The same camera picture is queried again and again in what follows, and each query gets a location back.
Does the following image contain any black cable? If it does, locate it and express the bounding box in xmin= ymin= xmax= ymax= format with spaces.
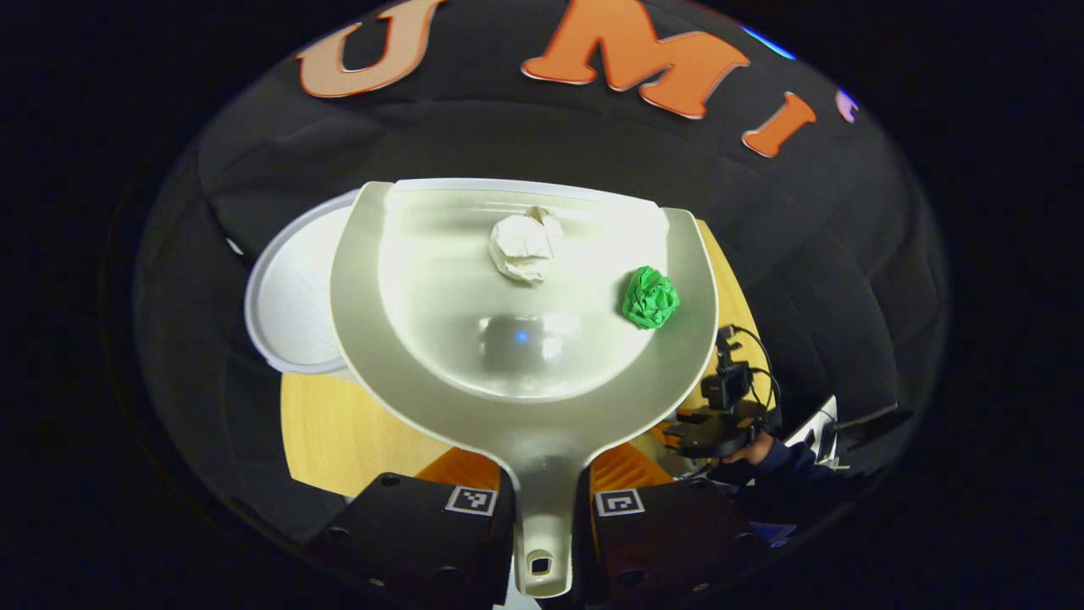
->
xmin=730 ymin=324 xmax=778 ymax=412

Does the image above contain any green paper ball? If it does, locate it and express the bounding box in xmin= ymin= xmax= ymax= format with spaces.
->
xmin=622 ymin=266 xmax=681 ymax=330

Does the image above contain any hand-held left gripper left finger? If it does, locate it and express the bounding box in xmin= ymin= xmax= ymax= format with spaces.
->
xmin=305 ymin=447 xmax=517 ymax=607

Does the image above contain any black backdrop cloth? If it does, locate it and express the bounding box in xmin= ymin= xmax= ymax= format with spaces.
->
xmin=131 ymin=0 xmax=949 ymax=543

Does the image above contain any white ribbed garbage bin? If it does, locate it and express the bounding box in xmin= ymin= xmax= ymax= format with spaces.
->
xmin=244 ymin=176 xmax=663 ymax=378

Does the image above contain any grey plastic dustpan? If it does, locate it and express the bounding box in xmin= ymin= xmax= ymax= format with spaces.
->
xmin=330 ymin=180 xmax=719 ymax=599

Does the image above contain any white panel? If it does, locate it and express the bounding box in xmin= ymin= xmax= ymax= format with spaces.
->
xmin=786 ymin=394 xmax=841 ymax=469

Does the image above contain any white paper ball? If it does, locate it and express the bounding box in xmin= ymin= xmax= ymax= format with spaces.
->
xmin=489 ymin=206 xmax=566 ymax=285

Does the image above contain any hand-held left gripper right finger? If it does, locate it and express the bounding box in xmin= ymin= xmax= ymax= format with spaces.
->
xmin=572 ymin=441 xmax=776 ymax=607

